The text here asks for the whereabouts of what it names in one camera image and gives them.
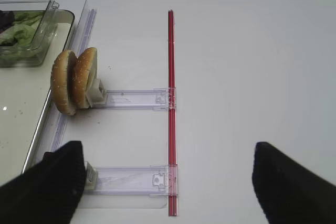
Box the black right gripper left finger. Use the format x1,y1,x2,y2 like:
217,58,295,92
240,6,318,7
1,141,86,223

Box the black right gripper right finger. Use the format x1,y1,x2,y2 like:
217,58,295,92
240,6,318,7
252,142,335,223

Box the sesame bun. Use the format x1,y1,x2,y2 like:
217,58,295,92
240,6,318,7
72,47,97,109
50,50,77,115

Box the green lettuce leaves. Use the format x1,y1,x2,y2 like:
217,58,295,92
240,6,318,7
1,10,44,61

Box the right lower white pusher block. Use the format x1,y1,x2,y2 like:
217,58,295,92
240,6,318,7
85,161,98,190

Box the white pusher block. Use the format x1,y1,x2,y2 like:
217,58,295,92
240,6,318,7
86,79,107,107
85,161,98,190

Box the white metal tray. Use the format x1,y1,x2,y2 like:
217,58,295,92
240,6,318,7
1,10,75,184

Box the right lower clear pusher track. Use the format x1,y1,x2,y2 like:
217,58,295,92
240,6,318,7
84,165,178,196

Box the clear pusher track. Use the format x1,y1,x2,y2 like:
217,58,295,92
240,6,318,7
84,165,178,196
93,88,176,110

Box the right upper white pusher block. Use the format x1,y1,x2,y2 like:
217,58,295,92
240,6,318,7
86,79,107,107

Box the right upper clear pusher track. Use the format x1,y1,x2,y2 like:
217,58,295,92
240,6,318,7
93,88,176,110

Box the clear plastic salad container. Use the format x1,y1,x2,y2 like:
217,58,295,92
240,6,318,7
1,0,59,68

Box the right red rail strip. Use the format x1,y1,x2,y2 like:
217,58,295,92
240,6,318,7
168,10,177,217

